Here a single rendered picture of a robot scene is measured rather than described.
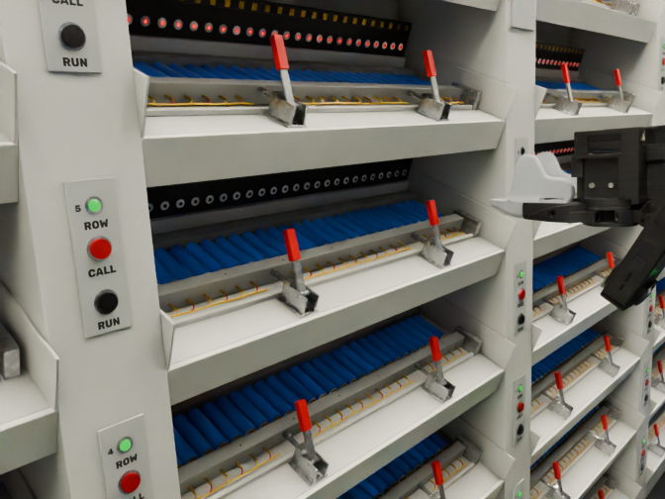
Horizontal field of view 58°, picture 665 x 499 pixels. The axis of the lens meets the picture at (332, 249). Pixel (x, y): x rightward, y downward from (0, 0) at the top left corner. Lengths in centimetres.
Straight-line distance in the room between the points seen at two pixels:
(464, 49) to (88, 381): 74
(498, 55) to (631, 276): 50
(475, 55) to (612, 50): 70
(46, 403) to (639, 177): 50
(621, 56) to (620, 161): 111
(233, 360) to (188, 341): 5
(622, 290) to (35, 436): 49
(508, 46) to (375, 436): 59
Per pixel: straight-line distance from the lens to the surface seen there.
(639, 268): 57
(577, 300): 140
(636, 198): 55
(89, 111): 50
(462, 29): 102
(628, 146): 54
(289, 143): 62
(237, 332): 61
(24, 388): 54
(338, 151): 68
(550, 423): 132
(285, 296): 67
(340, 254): 77
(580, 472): 156
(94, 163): 50
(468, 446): 112
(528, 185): 59
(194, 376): 58
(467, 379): 98
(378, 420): 84
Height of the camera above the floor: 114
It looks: 11 degrees down
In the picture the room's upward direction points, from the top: 3 degrees counter-clockwise
